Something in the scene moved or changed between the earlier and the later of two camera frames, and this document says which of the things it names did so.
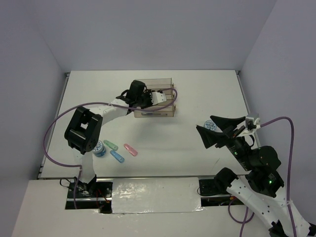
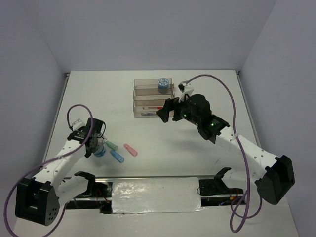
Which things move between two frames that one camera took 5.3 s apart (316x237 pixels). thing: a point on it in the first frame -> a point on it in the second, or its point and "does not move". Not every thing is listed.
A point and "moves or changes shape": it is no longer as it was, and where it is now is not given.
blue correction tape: (117, 156) does not move
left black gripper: (148, 94) -> (89, 152)
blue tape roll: (210, 124) moves or changes shape
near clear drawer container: (165, 109) does not move
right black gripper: (227, 124) -> (169, 105)
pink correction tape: (133, 152) does not move
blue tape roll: (99, 150) does not move
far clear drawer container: (157, 84) does not move
